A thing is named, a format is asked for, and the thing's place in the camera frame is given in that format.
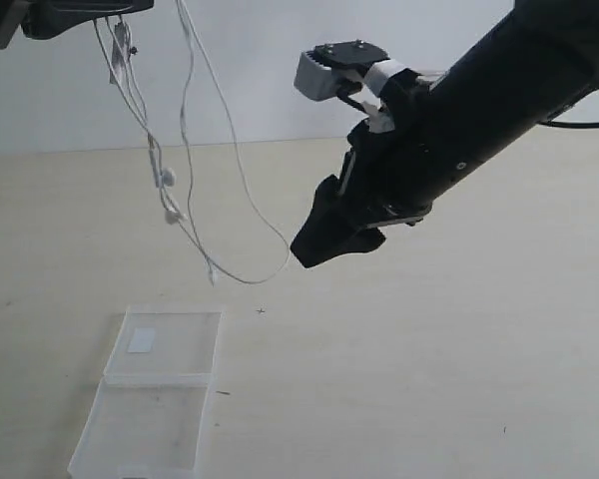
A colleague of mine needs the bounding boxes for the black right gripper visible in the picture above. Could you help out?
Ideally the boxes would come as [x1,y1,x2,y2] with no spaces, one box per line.
[291,67,484,268]

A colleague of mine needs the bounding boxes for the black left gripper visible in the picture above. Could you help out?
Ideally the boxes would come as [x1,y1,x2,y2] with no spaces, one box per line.
[21,0,155,40]

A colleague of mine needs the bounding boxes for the white wired earphones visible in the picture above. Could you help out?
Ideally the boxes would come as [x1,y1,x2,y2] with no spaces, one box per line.
[92,1,291,285]

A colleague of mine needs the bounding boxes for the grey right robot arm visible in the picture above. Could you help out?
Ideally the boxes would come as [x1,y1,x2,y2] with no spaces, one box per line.
[291,1,599,268]

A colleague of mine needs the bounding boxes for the clear plastic storage case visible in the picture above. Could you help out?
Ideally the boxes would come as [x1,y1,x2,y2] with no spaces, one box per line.
[67,303,224,478]

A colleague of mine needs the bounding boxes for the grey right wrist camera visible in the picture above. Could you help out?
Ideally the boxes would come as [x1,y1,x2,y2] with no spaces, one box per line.
[294,40,420,102]

